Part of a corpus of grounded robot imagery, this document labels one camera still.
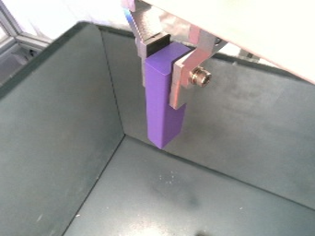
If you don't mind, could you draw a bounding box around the aluminium frame profile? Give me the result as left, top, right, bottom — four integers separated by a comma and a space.
0, 0, 52, 54

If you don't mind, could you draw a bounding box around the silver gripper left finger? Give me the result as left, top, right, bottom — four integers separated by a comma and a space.
120, 0, 169, 76

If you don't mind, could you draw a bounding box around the purple rectangular block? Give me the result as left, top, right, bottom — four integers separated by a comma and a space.
145, 42, 189, 148

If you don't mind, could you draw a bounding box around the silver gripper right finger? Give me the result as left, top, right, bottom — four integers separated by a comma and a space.
169, 25, 227, 110

